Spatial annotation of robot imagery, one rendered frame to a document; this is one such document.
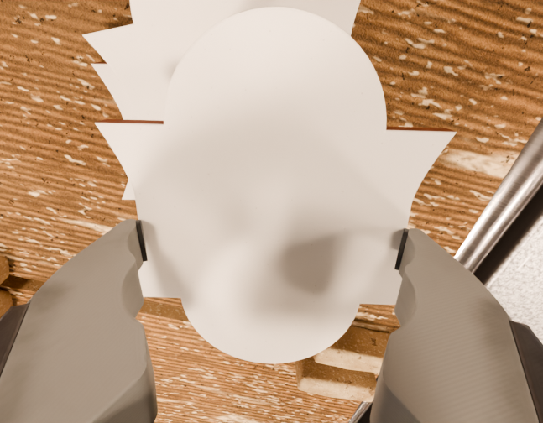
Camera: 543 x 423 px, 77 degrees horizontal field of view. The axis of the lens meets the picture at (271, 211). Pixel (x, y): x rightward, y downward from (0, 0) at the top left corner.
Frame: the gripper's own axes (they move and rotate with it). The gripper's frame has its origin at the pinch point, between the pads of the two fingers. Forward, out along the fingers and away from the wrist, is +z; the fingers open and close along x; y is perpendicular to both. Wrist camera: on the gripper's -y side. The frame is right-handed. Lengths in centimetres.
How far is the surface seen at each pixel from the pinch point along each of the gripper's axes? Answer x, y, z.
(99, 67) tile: -8.3, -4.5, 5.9
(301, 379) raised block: 2.3, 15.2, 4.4
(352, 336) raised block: 5.7, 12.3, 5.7
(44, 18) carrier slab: -10.8, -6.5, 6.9
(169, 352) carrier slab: -7.8, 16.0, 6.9
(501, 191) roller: 14.3, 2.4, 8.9
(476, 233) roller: 13.6, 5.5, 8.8
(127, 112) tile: -7.3, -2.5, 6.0
